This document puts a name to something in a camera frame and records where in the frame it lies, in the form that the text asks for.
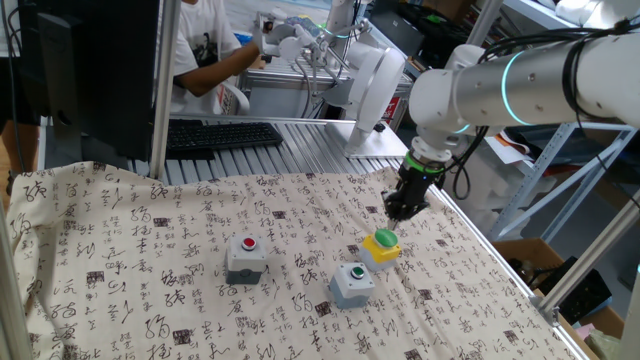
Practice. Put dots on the red white label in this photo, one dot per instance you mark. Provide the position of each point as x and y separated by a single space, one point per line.
392 107

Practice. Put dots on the pale green bag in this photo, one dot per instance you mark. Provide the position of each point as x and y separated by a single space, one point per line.
605 347

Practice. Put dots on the white chair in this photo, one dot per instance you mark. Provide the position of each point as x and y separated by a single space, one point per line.
240 100

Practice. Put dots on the person in white t-shirt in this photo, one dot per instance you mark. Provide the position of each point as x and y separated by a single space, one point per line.
190 30

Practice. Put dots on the brown cardboard box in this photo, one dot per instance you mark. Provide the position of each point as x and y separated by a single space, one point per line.
520 250

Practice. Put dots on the white foam sheets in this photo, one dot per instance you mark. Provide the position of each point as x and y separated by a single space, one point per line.
482 195

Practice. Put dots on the grey box red button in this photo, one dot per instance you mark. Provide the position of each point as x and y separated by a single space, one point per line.
245 260

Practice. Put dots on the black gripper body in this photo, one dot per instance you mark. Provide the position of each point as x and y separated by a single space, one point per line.
420 182

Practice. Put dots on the black electronic device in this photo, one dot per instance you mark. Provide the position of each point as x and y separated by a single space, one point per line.
580 295

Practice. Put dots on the grey box green button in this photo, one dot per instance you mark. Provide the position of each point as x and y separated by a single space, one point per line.
350 290

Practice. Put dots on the black keyboard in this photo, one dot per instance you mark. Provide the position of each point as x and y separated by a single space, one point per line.
225 136

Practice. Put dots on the beige calligraphy print tablecloth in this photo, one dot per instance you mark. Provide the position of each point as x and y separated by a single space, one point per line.
150 250

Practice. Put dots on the black background equipment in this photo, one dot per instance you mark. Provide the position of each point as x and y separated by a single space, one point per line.
425 35

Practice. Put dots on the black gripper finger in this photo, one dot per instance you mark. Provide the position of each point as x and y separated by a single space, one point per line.
415 206
393 205

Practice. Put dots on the black computer monitor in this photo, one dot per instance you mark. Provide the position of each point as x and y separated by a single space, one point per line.
100 75

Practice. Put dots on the white bag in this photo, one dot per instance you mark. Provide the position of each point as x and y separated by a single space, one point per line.
590 10

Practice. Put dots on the bare operator forearm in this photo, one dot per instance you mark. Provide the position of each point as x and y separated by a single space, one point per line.
215 72

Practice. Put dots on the paper with orange print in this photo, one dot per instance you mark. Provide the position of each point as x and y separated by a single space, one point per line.
505 147

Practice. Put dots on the person in dark shorts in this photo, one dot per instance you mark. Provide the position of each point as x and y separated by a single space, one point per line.
20 145

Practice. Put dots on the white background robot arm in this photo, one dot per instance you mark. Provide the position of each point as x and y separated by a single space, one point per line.
340 20

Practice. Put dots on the yellow box green mushroom button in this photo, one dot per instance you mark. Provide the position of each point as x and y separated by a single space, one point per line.
380 250

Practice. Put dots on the blue-grey metal shelf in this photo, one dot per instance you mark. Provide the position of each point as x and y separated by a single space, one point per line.
536 172

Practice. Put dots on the grey metal workbench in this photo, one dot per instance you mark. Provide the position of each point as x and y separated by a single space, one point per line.
280 102

